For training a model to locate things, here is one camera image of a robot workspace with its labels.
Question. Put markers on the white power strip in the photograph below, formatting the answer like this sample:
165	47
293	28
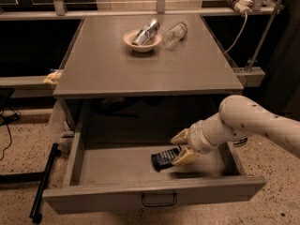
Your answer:
240	6

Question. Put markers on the grey open top drawer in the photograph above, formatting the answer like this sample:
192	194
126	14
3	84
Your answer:
105	177

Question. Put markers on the clear plastic bottle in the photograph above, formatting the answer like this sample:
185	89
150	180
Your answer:
175	34

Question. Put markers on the black metal stand leg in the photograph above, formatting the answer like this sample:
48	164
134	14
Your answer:
41	177

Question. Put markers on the white ceramic bowl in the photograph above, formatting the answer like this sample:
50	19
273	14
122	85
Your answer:
148	47

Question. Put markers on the silver crushed can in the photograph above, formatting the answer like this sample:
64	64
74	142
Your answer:
148	32

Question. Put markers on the dark blue rxbar snack bar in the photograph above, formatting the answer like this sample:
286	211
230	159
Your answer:
164	160

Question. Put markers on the yellow sponge on rail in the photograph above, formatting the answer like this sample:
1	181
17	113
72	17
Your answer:
54	77

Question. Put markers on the black drawer handle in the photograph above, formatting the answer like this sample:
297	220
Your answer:
159	200

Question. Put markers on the grey metal rail frame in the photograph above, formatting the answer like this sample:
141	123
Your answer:
28	86

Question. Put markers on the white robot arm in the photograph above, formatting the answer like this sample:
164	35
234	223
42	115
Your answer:
237	118

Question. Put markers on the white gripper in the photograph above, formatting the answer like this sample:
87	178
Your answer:
196	137

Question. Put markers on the grey cabinet counter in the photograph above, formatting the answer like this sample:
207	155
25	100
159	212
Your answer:
101	64

